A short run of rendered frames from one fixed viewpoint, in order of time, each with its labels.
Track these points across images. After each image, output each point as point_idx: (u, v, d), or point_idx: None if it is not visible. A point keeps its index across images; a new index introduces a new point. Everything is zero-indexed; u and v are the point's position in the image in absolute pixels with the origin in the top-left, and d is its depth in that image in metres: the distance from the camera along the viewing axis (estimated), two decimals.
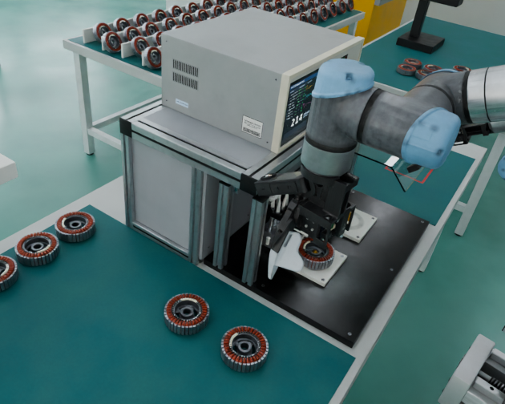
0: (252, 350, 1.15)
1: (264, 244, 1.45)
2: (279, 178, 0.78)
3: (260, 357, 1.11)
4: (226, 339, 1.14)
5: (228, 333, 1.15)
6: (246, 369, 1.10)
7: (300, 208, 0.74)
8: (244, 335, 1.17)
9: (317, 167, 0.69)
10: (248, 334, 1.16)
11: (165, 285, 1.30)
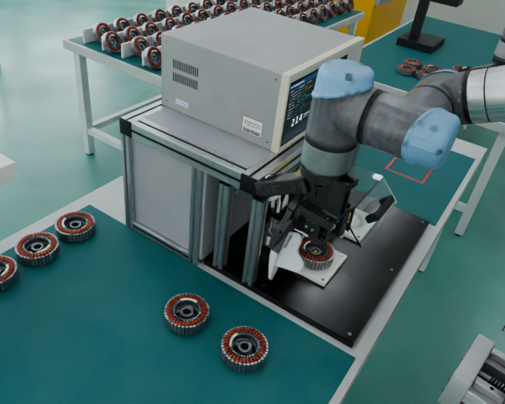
0: (252, 350, 1.15)
1: (264, 244, 1.45)
2: (279, 179, 0.78)
3: (260, 357, 1.11)
4: (226, 339, 1.14)
5: (228, 333, 1.15)
6: (246, 369, 1.10)
7: (300, 209, 0.74)
8: (244, 335, 1.17)
9: (317, 168, 0.69)
10: (248, 334, 1.16)
11: (165, 285, 1.30)
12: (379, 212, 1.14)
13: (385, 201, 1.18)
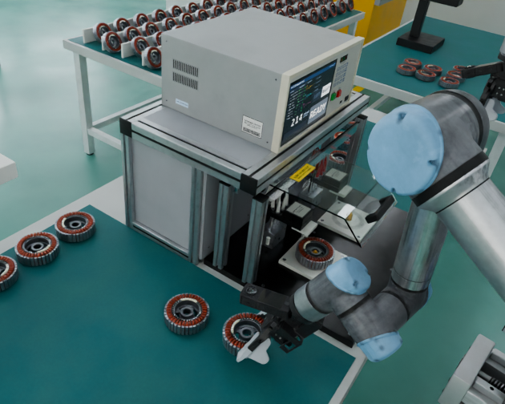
0: (254, 336, 1.12)
1: (264, 244, 1.45)
2: (264, 299, 1.02)
3: None
4: (228, 325, 1.11)
5: (229, 320, 1.13)
6: None
7: (279, 329, 1.01)
8: (247, 321, 1.14)
9: (309, 317, 0.96)
10: (250, 321, 1.13)
11: (165, 285, 1.30)
12: (379, 212, 1.14)
13: (385, 201, 1.18)
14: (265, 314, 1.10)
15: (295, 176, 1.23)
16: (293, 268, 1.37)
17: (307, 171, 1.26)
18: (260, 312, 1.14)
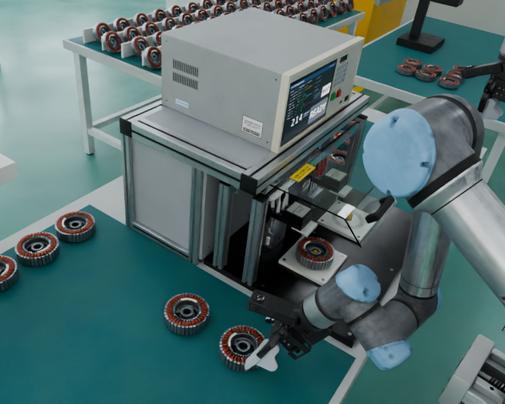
0: (250, 349, 1.15)
1: (264, 244, 1.45)
2: (272, 306, 1.02)
3: None
4: (224, 338, 1.14)
5: (226, 333, 1.15)
6: (244, 368, 1.10)
7: (288, 335, 1.01)
8: (244, 335, 1.17)
9: (318, 325, 0.96)
10: (246, 334, 1.16)
11: (165, 285, 1.30)
12: (379, 212, 1.14)
13: (385, 201, 1.18)
14: (273, 320, 1.10)
15: (295, 176, 1.23)
16: (293, 268, 1.37)
17: (307, 171, 1.26)
18: (268, 317, 1.15)
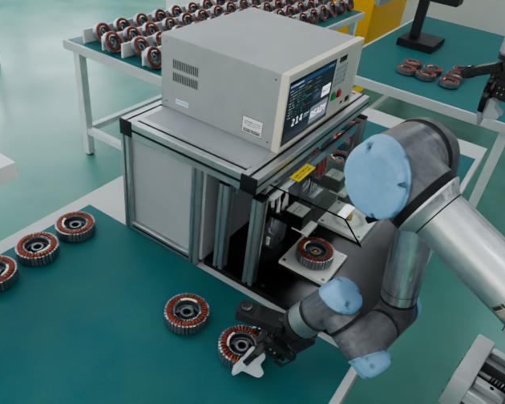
0: (248, 349, 1.15)
1: (264, 244, 1.45)
2: (259, 315, 1.05)
3: None
4: (223, 337, 1.14)
5: (224, 332, 1.15)
6: None
7: (273, 344, 1.04)
8: (242, 334, 1.17)
9: (302, 335, 0.99)
10: (245, 333, 1.16)
11: (165, 285, 1.30)
12: None
13: None
14: (260, 329, 1.13)
15: (295, 176, 1.23)
16: (293, 268, 1.37)
17: (307, 171, 1.26)
18: (256, 325, 1.18)
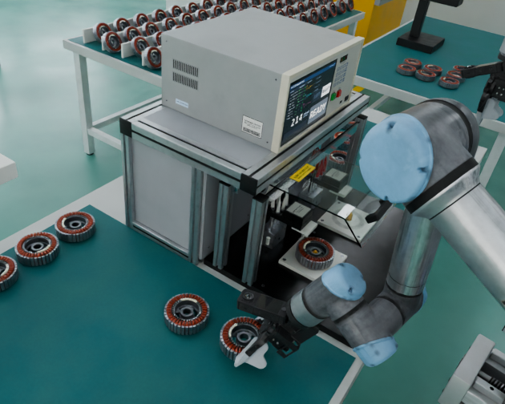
0: (251, 341, 1.13)
1: (264, 244, 1.45)
2: (261, 305, 1.03)
3: None
4: (225, 329, 1.12)
5: (227, 324, 1.13)
6: None
7: (276, 333, 1.02)
8: (244, 326, 1.15)
9: (305, 323, 0.97)
10: (248, 325, 1.14)
11: (165, 285, 1.30)
12: (379, 212, 1.14)
13: (385, 201, 1.18)
14: (263, 319, 1.11)
15: (295, 176, 1.23)
16: (293, 268, 1.37)
17: (307, 171, 1.26)
18: (258, 317, 1.15)
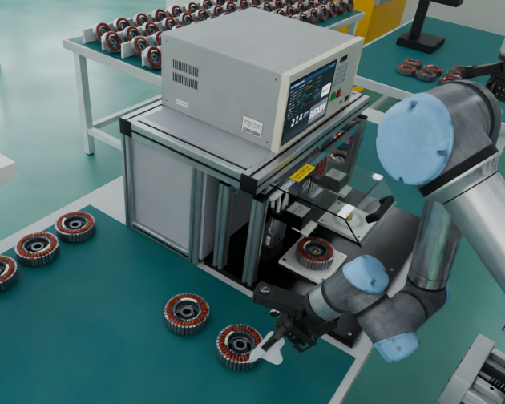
0: (247, 348, 1.15)
1: (264, 244, 1.45)
2: (278, 297, 1.00)
3: None
4: (221, 337, 1.14)
5: (223, 331, 1.16)
6: (241, 366, 1.10)
7: (293, 328, 1.00)
8: (240, 333, 1.17)
9: (325, 317, 0.94)
10: (244, 333, 1.17)
11: (165, 285, 1.30)
12: (379, 212, 1.14)
13: (385, 201, 1.18)
14: (278, 313, 1.08)
15: (295, 176, 1.23)
16: (293, 268, 1.37)
17: (307, 171, 1.26)
18: (273, 309, 1.13)
